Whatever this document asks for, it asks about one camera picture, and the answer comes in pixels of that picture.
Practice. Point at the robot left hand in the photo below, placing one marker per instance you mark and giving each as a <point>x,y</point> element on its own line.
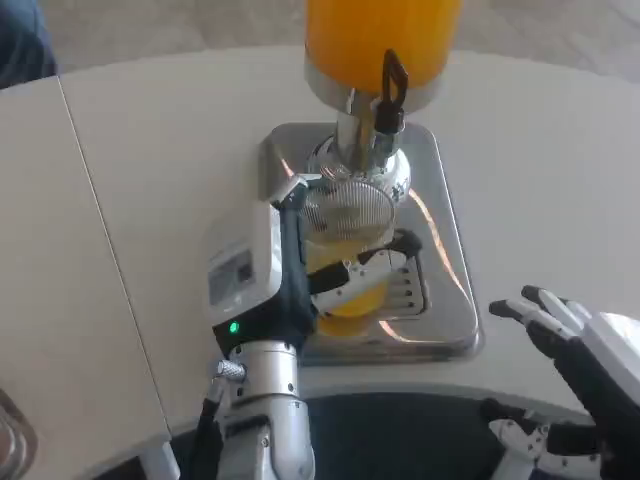
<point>245,265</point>

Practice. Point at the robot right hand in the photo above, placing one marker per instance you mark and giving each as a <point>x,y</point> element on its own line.
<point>610,370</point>

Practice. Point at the clear ribbed glass cup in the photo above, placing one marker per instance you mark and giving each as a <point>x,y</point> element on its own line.
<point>345,215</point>

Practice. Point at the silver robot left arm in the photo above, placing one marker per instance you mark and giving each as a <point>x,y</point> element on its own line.
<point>272,410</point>

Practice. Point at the slotted drip grid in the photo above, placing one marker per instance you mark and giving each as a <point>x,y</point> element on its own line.
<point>412,287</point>

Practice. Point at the steel drip tray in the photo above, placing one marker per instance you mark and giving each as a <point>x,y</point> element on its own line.
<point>15,440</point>
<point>440,260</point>

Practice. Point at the white counter leg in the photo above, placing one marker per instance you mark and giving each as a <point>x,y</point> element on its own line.
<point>162,462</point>

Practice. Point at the black tap lever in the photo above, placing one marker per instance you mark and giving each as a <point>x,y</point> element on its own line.
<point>392,100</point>

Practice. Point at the orange juice dispenser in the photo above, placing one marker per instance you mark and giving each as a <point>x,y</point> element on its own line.
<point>370,35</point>

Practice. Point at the person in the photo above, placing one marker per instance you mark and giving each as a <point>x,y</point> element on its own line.
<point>22,35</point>

